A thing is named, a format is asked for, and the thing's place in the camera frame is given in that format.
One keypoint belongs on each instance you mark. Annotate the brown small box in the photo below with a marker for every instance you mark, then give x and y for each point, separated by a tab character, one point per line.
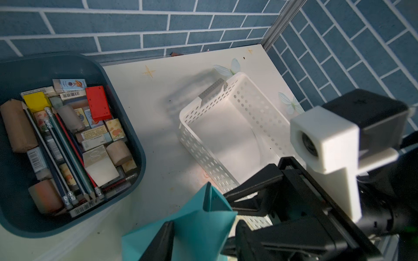
19	130

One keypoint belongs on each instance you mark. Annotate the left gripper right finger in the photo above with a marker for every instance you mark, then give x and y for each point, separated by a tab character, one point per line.
248	247

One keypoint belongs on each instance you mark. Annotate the white perforated plastic basket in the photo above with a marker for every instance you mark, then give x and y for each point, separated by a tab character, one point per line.
233	131

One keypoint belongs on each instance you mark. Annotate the yellow small box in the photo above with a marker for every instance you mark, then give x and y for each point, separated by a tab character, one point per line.
36	102

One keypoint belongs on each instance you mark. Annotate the teal insulated delivery bag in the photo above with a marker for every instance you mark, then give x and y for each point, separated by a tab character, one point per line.
201	228

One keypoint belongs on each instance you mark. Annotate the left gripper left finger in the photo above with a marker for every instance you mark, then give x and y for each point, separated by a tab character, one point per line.
161	247

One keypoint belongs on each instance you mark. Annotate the red small box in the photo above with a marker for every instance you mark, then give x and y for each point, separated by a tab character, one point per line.
98	104

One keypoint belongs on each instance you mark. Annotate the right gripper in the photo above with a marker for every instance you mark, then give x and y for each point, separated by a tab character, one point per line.
307	225

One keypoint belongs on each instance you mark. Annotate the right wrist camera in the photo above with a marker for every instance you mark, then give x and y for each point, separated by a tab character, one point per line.
346	137

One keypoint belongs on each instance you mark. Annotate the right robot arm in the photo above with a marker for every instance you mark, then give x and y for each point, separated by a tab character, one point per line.
389	201

